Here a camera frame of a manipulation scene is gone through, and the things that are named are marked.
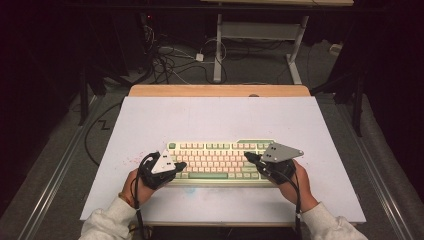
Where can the person's left hand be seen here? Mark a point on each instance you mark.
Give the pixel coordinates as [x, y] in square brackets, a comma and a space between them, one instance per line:
[133, 190]

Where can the cream and green keyboard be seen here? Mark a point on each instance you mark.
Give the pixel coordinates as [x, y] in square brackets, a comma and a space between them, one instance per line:
[213, 160]

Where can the person's right hand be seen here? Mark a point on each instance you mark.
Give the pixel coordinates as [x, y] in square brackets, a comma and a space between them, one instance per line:
[300, 190]

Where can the white power adapter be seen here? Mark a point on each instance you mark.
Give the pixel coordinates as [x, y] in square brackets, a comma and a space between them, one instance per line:
[199, 57]

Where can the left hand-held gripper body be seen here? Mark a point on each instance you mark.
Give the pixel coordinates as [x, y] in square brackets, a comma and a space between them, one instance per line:
[163, 165]

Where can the white metal desk frame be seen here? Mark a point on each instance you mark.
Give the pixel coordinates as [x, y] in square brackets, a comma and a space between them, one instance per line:
[256, 30]

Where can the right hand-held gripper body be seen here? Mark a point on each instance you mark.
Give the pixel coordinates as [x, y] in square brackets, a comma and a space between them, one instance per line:
[280, 153]

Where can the metal floor rail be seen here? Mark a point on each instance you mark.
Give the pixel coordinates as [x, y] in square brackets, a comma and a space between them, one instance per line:
[373, 173]
[53, 186]

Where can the white floor box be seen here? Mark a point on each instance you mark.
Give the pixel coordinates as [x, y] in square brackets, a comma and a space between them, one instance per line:
[335, 49]

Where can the white board table cover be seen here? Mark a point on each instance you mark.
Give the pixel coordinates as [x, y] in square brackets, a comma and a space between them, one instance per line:
[216, 120]

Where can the black metal stand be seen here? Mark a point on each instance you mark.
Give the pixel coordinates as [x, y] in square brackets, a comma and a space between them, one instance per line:
[83, 100]

